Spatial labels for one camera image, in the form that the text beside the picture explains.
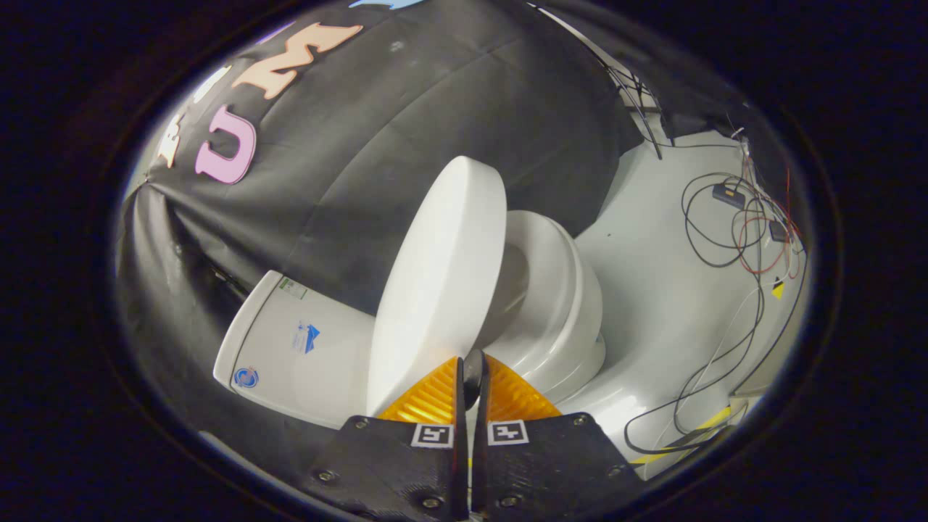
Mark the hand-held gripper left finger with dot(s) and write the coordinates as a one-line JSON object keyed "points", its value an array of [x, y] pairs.
{"points": [[406, 471]]}

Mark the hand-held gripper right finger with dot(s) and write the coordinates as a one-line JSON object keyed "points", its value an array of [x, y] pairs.
{"points": [[536, 471]]}

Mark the black grip tab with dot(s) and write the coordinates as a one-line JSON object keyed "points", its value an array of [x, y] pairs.
{"points": [[472, 377]]}

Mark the white toilet lid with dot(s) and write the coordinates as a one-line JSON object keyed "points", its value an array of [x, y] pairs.
{"points": [[442, 275]]}

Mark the white toilet tank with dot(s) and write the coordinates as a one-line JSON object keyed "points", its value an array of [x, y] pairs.
{"points": [[304, 348]]}

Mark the white toilet seat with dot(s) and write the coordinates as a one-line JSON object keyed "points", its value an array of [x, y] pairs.
{"points": [[551, 254]]}

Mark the yellow floor tape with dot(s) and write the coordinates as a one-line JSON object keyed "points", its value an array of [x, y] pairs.
{"points": [[696, 431]]}

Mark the black backdrop cloth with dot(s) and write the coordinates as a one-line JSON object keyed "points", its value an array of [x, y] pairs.
{"points": [[406, 145]]}

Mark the black power adapter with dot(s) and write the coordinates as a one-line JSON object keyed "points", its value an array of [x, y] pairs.
{"points": [[779, 231], [728, 195]]}

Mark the black light stand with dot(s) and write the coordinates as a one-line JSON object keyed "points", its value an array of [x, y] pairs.
{"points": [[638, 101]]}

